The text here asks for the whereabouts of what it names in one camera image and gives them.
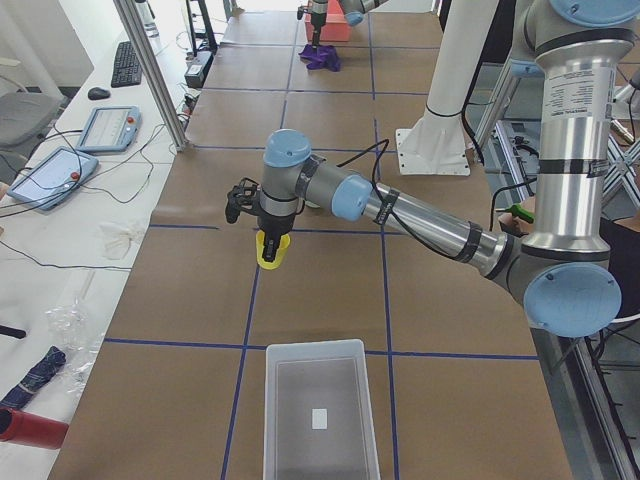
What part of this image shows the folded navy umbrella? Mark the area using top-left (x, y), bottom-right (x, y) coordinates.
top-left (1, 346), bottom-right (66, 410)

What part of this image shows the crumpled white tissue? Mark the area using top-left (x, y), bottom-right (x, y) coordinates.
top-left (99, 221), bottom-right (146, 260)

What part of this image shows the purple microfiber cloth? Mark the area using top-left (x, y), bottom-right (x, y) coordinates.
top-left (299, 44), bottom-right (341, 72)

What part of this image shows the yellow plastic cup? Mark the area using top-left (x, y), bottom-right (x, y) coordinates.
top-left (255, 230), bottom-right (291, 270)

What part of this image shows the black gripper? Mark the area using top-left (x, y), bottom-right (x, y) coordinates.
top-left (258, 211), bottom-right (295, 263)
top-left (310, 3), bottom-right (327, 48)

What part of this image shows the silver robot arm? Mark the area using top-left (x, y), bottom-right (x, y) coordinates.
top-left (297, 0), bottom-right (386, 48)
top-left (251, 1), bottom-right (639, 338)

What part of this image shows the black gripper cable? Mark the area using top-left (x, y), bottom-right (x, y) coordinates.
top-left (335, 138), bottom-right (391, 169)

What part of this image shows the white camera mast stand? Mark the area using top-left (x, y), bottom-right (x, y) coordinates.
top-left (396, 0), bottom-right (499, 176)

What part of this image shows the near blue teach pendant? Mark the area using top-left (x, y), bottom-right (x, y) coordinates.
top-left (8, 147), bottom-right (99, 211)

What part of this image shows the black keyboard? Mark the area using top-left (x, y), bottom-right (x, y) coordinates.
top-left (111, 41), bottom-right (143, 88)

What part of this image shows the blue teach pendant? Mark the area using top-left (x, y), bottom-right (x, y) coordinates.
top-left (8, 147), bottom-right (99, 211)
top-left (76, 106), bottom-right (141, 154)

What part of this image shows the far blue teach pendant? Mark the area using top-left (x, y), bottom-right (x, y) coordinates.
top-left (76, 106), bottom-right (141, 154)

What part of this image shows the pink plastic bin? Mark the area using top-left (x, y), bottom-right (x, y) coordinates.
top-left (304, 13), bottom-right (351, 43)

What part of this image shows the black mini computer box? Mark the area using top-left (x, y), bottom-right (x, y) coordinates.
top-left (184, 51), bottom-right (214, 89)

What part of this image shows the aluminium frame post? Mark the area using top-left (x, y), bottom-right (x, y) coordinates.
top-left (113, 0), bottom-right (188, 152)

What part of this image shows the translucent white plastic bin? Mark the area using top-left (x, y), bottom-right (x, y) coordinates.
top-left (262, 339), bottom-right (381, 479)

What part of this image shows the grey office chair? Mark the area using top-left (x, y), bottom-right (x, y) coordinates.
top-left (1, 75), bottom-right (66, 185)

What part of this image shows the crumpled clear plastic wrap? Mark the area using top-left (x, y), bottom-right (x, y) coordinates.
top-left (45, 297), bottom-right (105, 398)

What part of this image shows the black computer mouse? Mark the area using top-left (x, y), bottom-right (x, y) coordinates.
top-left (87, 87), bottom-right (111, 101)

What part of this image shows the red water bottle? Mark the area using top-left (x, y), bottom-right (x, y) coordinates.
top-left (1, 407), bottom-right (69, 450)

